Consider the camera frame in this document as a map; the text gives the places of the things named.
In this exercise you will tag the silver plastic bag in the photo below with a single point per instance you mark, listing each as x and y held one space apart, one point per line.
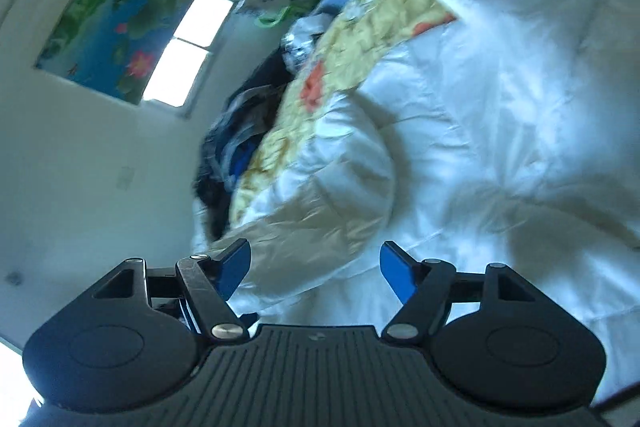
299 42

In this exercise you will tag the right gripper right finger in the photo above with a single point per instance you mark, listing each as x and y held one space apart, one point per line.
423 289

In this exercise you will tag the dark folded clothes pile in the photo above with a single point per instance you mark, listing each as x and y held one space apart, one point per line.
231 142

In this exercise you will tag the window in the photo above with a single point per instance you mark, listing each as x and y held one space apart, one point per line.
176 73

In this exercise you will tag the lotus flower wall painting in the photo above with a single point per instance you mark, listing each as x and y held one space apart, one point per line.
111 46

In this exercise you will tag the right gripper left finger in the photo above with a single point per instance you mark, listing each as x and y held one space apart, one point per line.
208 283

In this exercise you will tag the yellow carrot print bedsheet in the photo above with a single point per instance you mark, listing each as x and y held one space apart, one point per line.
357 38

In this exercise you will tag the white puffer jacket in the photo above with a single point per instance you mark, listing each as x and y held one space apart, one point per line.
510 134

